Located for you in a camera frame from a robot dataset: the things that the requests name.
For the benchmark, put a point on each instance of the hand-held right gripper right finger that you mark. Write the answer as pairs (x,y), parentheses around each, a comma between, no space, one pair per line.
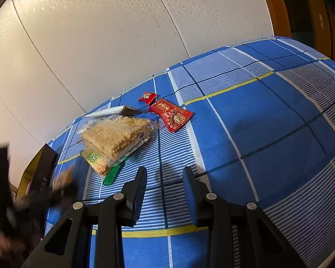
(189,195)

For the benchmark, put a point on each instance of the wooden door frame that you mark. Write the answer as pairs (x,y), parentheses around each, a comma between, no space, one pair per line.
(273,11)

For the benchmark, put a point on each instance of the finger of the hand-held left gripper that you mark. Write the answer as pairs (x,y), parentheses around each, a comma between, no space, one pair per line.
(1,178)
(53,196)

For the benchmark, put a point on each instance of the dark brown gift box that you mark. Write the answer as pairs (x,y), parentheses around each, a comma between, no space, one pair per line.
(43,170)

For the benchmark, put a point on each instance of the wooden furniture panel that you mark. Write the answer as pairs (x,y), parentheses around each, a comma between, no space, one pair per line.
(321,11)

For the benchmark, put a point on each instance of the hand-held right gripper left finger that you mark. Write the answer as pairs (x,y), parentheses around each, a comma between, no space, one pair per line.
(141,192)

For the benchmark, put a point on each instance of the blue plaid bed sheet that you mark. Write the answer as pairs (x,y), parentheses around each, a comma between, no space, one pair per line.
(254,117)

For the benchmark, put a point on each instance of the white and brown stick packet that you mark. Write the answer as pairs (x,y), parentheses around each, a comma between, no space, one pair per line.
(109,112)

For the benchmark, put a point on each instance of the small red candy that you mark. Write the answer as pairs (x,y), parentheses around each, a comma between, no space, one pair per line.
(147,97)

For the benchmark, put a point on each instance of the clear puffed rice cake packet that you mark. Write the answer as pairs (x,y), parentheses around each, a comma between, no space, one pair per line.
(114,136)

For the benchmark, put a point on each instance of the large red snack packet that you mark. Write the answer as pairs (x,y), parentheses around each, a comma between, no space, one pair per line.
(173,115)

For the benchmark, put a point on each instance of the green label rice cake packet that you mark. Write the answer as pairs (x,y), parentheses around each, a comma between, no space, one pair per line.
(96,160)

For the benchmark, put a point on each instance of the green snack packet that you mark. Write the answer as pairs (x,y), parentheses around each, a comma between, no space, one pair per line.
(111,174)

